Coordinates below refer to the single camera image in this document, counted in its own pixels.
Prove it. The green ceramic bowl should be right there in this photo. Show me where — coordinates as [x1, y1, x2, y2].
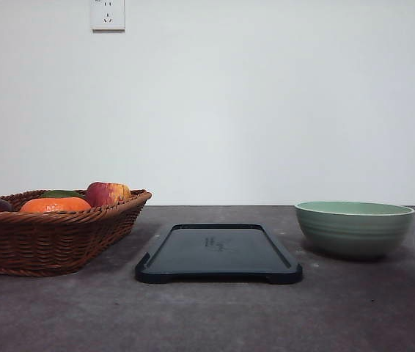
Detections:
[295, 201, 415, 260]

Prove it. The red yellow apple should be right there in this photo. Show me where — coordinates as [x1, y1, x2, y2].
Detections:
[84, 182, 131, 208]

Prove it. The dark rectangular tray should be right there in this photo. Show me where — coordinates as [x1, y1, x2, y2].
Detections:
[136, 223, 303, 284]

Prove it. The orange tangerine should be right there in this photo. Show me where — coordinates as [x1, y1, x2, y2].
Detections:
[20, 197, 92, 213]

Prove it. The brown wicker basket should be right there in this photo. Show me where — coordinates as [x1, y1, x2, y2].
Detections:
[0, 182, 152, 276]

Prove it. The green fruit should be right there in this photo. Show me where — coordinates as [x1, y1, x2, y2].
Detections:
[41, 189, 80, 197]

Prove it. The white wall socket left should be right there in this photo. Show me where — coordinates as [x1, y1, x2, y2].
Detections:
[90, 0, 126, 34]

